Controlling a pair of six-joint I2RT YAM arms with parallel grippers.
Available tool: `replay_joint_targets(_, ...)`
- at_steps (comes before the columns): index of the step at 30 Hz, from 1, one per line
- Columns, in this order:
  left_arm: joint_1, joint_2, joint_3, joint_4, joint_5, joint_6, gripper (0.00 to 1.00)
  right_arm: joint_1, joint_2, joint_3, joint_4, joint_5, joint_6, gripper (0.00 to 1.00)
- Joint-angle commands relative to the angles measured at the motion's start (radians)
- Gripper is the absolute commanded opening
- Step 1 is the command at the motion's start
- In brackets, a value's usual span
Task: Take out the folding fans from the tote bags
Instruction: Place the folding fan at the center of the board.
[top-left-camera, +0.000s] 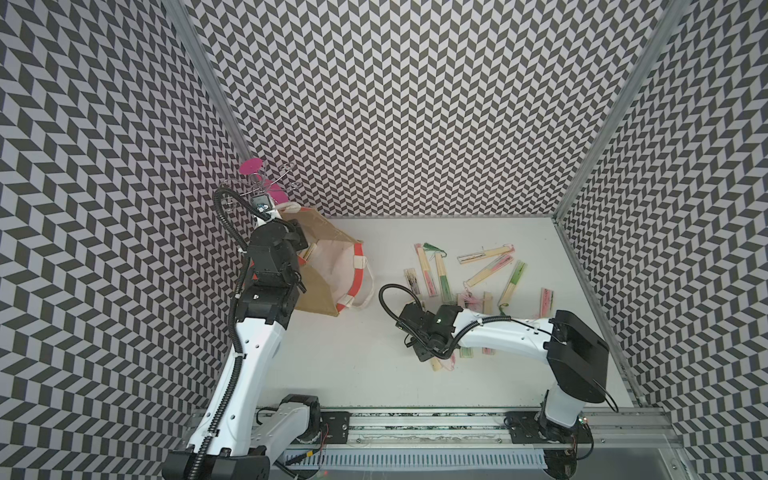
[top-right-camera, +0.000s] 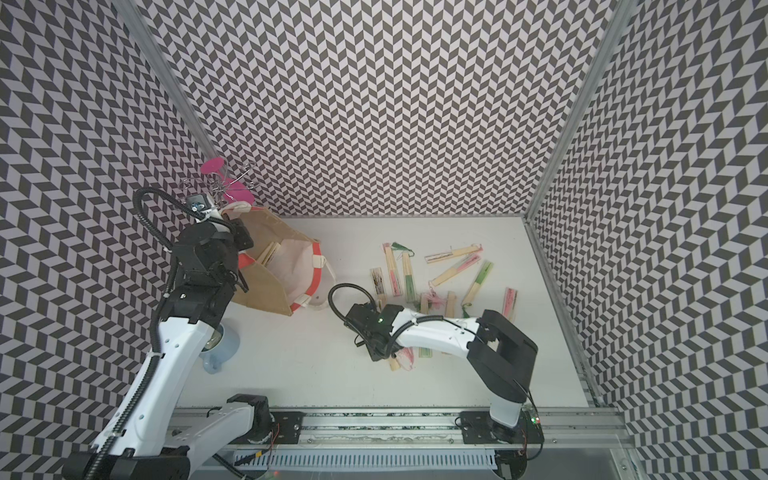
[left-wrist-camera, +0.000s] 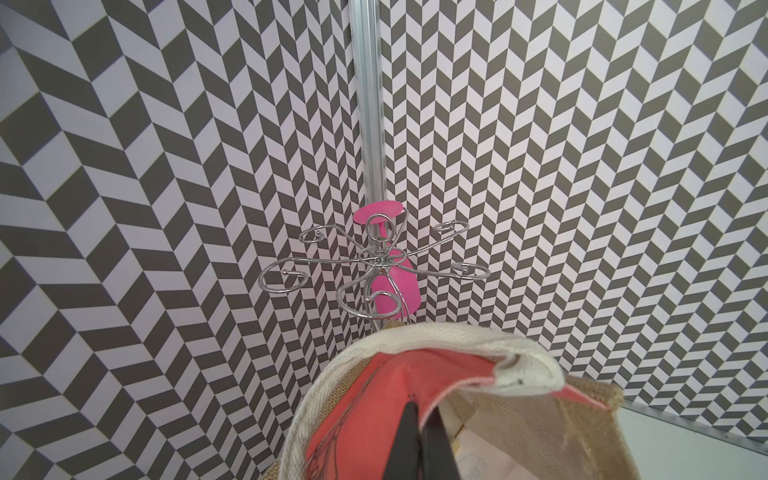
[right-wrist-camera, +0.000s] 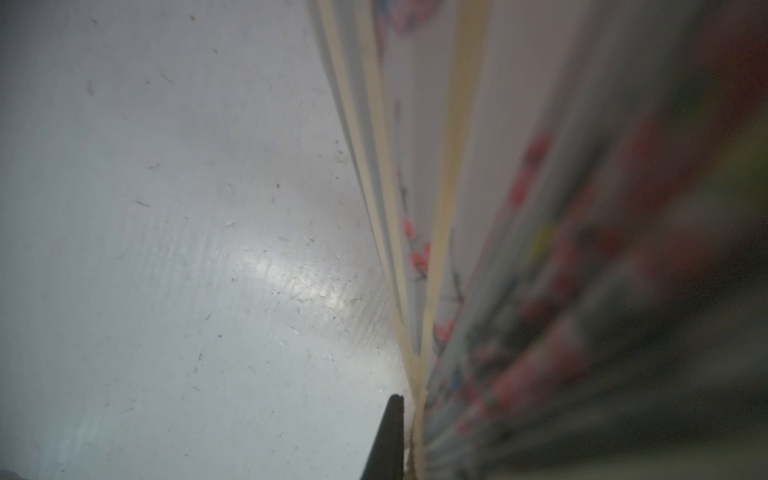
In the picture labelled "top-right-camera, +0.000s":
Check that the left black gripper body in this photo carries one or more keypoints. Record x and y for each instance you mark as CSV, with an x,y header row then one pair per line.
x,y
242,240

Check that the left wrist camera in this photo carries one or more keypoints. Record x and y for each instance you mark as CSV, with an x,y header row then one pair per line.
x,y
203,208

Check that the blue roll of tape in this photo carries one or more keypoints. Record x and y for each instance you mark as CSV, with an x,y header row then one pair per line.
x,y
220,348

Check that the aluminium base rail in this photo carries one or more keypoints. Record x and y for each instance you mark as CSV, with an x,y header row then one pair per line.
x,y
403,428

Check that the pink tassel folding fan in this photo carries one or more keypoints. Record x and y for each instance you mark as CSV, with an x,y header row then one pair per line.
x,y
454,253

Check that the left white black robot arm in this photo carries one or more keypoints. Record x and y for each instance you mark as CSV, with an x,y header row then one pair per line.
x,y
136,443

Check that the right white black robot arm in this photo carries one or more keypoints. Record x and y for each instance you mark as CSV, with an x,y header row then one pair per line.
x,y
501,355

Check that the pink blue folding fan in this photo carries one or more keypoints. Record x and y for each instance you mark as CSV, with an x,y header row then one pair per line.
x,y
509,303

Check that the burlap red tote bag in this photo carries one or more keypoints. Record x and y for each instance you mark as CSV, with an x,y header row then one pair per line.
x,y
298,277

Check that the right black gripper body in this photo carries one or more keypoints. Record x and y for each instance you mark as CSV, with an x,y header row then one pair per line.
x,y
375,352

